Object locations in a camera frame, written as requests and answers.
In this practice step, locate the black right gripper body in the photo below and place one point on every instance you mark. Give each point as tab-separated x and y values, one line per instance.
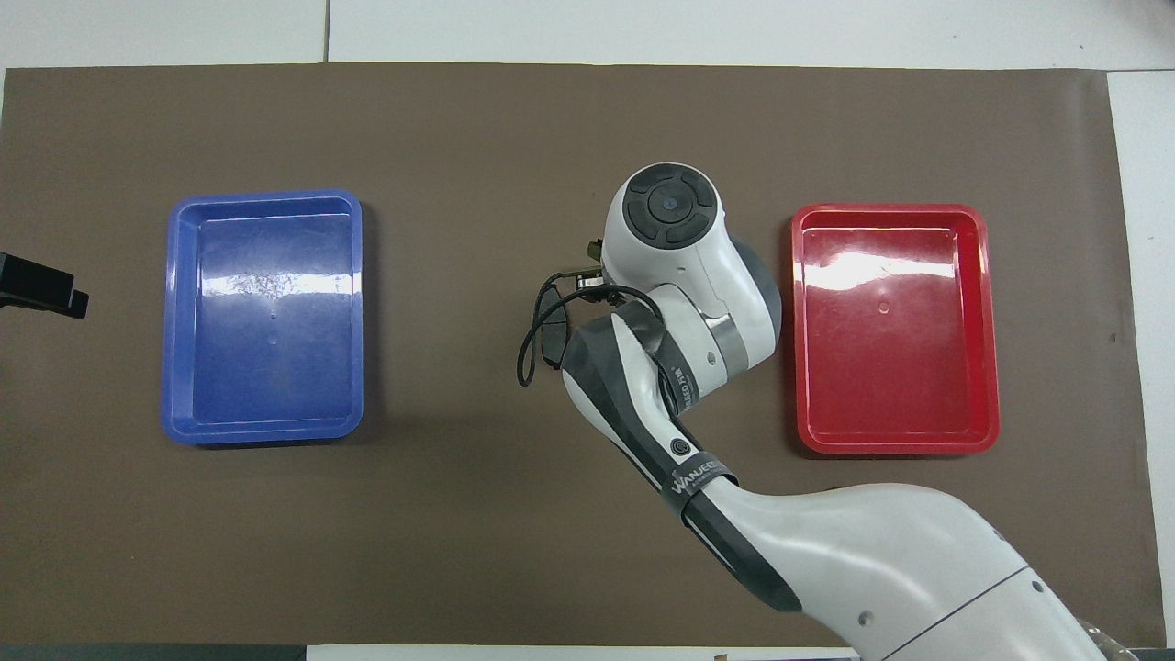
595	280

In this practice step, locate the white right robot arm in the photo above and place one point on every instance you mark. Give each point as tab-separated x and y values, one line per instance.
872	551

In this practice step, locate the brown table mat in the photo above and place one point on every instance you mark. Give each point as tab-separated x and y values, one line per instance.
587	138

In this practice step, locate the blue plastic tray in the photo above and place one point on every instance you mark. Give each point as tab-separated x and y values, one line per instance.
275	395

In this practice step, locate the red plastic tray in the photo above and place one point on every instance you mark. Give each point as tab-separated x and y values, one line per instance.
955	404

